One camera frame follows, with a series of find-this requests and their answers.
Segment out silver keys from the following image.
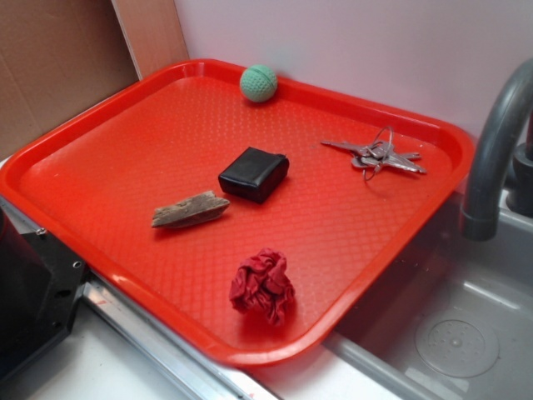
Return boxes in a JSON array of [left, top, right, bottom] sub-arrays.
[[321, 126, 427, 182]]

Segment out red plastic tray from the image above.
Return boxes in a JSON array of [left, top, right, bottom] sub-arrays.
[[1, 60, 474, 367]]

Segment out black leather wallet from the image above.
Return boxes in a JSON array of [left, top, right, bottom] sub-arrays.
[[218, 147, 290, 204]]

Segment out brown wood piece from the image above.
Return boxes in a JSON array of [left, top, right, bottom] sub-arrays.
[[152, 191, 231, 229]]

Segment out crumpled red cloth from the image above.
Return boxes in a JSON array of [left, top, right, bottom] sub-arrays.
[[228, 247, 295, 326]]

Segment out green rubber ball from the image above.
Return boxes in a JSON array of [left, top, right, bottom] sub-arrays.
[[239, 64, 278, 103]]

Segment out grey sink faucet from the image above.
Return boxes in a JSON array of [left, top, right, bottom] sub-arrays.
[[459, 59, 532, 241]]

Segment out grey toy sink basin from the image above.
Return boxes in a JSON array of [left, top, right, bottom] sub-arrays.
[[325, 195, 532, 399]]

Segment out brown cardboard panel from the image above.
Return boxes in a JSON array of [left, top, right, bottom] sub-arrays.
[[1, 1, 188, 158]]

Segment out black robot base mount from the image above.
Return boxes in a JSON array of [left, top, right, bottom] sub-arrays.
[[1, 212, 87, 383]]

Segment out dark faucet handle knob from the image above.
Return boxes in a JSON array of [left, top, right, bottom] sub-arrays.
[[506, 119, 532, 218]]

